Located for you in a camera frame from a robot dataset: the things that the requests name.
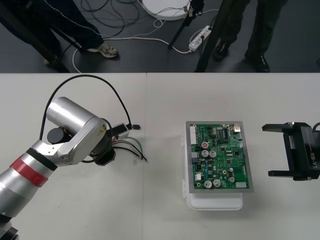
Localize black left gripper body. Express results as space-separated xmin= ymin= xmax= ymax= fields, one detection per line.
xmin=96 ymin=124 xmax=117 ymax=167

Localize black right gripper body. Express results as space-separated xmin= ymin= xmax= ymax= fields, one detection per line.
xmin=282 ymin=121 xmax=320 ymax=182

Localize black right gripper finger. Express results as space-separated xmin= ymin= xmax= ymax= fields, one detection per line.
xmin=267 ymin=169 xmax=294 ymax=178
xmin=261 ymin=123 xmax=289 ymax=134

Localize red black green cable bundle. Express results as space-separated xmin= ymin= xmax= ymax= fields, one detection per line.
xmin=111 ymin=136 xmax=151 ymax=165

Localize person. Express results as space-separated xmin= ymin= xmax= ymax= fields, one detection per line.
xmin=0 ymin=0 xmax=120 ymax=73
xmin=212 ymin=0 xmax=289 ymax=74

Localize black tripod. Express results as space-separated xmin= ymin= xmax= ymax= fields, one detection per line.
xmin=0 ymin=6 xmax=84 ymax=74
xmin=168 ymin=0 xmax=227 ymax=74

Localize white power strip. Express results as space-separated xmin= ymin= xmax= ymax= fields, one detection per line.
xmin=188 ymin=24 xmax=214 ymax=54

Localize white round base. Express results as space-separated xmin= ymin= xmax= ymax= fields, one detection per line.
xmin=139 ymin=0 xmax=193 ymax=22

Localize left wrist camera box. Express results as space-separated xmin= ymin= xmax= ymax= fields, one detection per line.
xmin=113 ymin=122 xmax=130 ymax=138

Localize green circuit board grey frame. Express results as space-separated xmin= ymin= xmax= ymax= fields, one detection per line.
xmin=185 ymin=120 xmax=256 ymax=195

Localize white floor cable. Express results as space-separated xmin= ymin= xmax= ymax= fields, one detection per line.
xmin=72 ymin=9 xmax=221 ymax=74

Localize black floor cables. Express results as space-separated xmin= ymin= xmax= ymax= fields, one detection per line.
xmin=81 ymin=0 xmax=142 ymax=39

